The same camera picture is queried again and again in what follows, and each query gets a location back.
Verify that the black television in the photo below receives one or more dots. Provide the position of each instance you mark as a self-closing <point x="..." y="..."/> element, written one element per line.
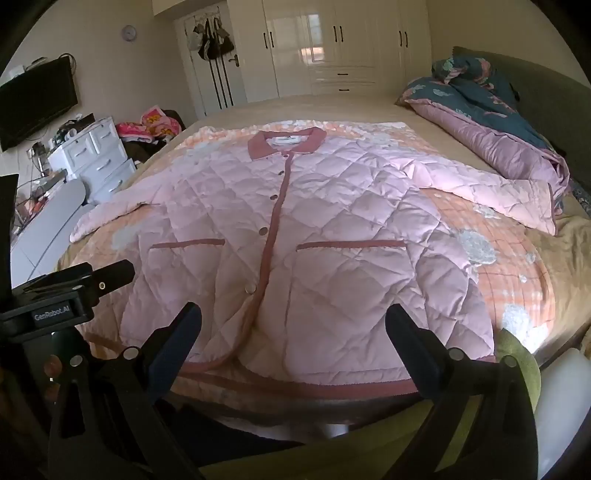
<point x="34" y="104"/>

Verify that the green padded headboard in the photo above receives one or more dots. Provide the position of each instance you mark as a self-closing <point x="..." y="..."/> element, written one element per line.
<point x="547" y="92"/>

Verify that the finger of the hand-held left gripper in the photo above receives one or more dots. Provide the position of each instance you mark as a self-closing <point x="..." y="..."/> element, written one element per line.
<point x="113" y="277"/>
<point x="55" y="279"/>

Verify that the white door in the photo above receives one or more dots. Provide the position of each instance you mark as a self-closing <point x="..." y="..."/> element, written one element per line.
<point x="238" y="85"/>

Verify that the dark chair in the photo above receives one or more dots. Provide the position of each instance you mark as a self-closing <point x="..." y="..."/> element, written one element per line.
<point x="143" y="150"/>

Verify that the beige bed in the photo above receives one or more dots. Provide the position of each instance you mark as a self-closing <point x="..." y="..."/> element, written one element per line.
<point x="323" y="104"/>

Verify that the olive green cloth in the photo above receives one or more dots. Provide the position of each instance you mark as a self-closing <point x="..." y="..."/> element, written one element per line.
<point x="524" y="369"/>

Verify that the black handbag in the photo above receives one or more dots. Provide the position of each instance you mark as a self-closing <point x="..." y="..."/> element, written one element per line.
<point x="213" y="44"/>

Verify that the orange checked blanket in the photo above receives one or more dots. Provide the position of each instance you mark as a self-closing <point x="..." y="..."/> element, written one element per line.
<point x="508" y="277"/>

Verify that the white desk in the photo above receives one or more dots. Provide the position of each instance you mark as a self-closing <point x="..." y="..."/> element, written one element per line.
<point x="46" y="224"/>

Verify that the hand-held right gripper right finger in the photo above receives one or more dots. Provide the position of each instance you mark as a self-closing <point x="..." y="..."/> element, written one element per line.
<point x="415" y="355"/>

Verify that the pink printed cloth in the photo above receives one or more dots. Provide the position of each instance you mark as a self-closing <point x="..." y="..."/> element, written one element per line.
<point x="154" y="123"/>

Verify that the pink quilted jacket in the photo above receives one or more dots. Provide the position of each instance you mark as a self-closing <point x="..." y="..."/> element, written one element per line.
<point x="323" y="230"/>

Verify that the round wall clock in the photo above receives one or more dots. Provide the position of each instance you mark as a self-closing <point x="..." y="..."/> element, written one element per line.
<point x="129" y="32"/>

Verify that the white drawer chest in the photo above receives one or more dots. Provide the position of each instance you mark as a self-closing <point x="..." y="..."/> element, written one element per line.
<point x="99" y="157"/>

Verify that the teal floral quilt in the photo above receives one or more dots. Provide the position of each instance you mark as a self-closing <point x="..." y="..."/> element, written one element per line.
<point x="471" y="101"/>

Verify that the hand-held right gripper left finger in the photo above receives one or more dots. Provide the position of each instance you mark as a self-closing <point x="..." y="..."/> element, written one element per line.
<point x="171" y="353"/>

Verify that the white glossy wardrobe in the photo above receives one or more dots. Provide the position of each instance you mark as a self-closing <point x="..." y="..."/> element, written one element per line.
<point x="295" y="46"/>

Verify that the white plastic object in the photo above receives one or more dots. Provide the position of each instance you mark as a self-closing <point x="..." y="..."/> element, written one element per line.
<point x="563" y="406"/>

